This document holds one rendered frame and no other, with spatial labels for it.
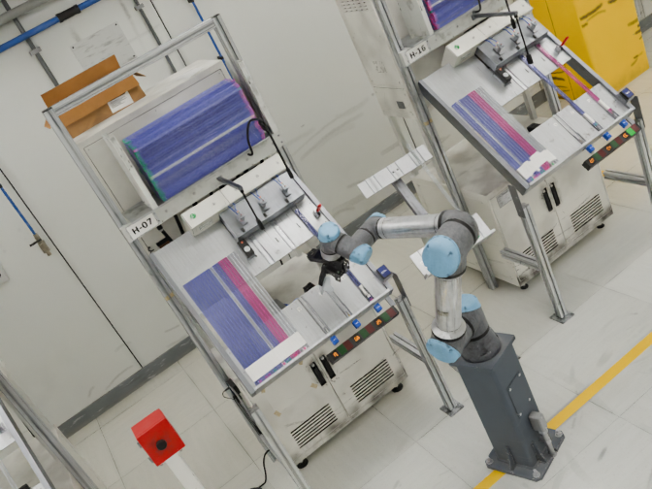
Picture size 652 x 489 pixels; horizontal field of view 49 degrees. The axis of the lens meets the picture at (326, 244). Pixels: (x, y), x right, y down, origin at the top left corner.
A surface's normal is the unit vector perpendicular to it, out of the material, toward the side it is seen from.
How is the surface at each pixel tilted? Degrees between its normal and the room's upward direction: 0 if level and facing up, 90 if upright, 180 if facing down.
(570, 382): 0
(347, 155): 90
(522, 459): 90
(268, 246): 45
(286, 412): 90
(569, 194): 90
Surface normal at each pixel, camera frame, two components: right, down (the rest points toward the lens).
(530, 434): 0.70, 0.03
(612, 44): 0.45, 0.22
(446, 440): -0.41, -0.80
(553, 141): 0.03, -0.41
